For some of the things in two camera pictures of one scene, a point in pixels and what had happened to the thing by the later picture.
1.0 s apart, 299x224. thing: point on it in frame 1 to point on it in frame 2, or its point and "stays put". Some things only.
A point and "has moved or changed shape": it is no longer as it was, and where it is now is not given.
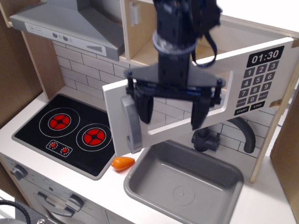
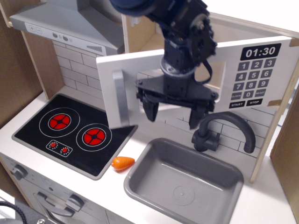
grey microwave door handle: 132,120 to 122,99
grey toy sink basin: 184,185 stays put
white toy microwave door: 259,75 has moved or changed shape
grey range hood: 63,21 stays put
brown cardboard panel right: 285,154 stays put
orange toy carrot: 119,163 stays put
